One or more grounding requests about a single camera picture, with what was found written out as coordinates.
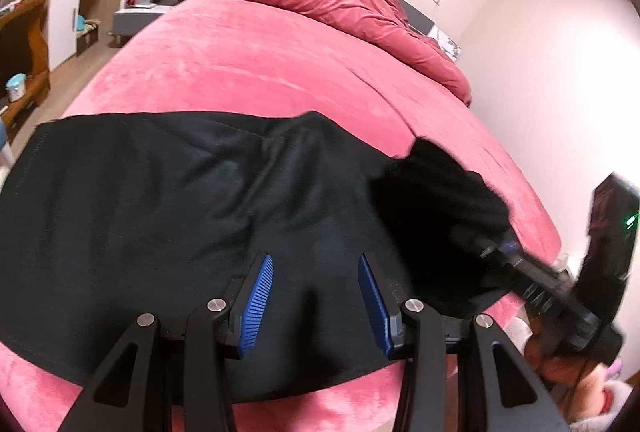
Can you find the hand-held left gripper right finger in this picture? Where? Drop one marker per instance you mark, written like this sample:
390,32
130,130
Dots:
375,302

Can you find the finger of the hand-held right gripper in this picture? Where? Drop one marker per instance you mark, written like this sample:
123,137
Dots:
520,259

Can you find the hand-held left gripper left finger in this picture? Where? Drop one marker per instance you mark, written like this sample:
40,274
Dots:
255,302

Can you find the black embroidered pants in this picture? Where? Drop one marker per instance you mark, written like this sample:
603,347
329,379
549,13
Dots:
175,222

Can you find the person's right forearm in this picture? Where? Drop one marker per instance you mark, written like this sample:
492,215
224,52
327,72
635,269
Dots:
605,404

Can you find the person's right hand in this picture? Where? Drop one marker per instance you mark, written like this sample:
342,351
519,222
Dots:
560,364

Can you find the bed with pink sheet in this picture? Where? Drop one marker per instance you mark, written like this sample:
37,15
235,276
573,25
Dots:
260,62

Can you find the white and grey nightstand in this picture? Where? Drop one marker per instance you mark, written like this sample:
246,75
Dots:
140,20

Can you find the dark storage box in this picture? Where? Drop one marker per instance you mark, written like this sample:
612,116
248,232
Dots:
86,37

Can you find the teal lidded jar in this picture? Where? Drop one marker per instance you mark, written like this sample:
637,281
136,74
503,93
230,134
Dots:
15,88

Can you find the low wooden table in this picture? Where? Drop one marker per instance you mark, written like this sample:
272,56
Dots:
30,62

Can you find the wooden desk with white drawer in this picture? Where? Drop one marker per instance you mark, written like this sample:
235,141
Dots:
62,7

